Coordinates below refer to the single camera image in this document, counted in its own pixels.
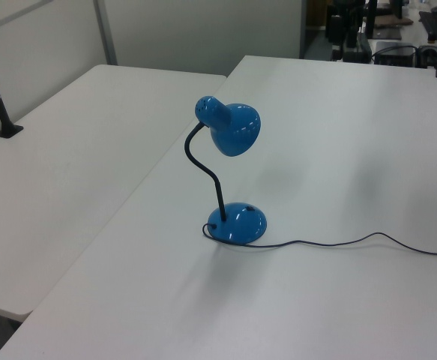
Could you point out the dark robot gripper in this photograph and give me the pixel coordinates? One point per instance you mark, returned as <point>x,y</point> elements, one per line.
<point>343,20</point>

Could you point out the blue gooseneck desk lamp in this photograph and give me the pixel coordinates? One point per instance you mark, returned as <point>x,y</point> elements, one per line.
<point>237,127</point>

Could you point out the black stand base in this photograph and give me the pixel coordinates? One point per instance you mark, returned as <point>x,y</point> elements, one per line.
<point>357,57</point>

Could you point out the black monitor stand pole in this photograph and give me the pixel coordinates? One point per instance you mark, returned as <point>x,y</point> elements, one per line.
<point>371,18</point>

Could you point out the black electronics box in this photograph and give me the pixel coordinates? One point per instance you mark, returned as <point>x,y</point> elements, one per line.
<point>394,56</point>

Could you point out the brown flat desk item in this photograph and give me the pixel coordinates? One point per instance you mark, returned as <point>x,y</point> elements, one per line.
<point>392,21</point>

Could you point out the black table clamp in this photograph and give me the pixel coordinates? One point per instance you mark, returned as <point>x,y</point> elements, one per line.
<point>428,56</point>

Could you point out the black keyboard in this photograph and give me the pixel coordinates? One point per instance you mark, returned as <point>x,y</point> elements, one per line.
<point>436,24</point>

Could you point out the grey aluminium partition post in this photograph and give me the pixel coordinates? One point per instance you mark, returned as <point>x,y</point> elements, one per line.
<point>105,33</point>

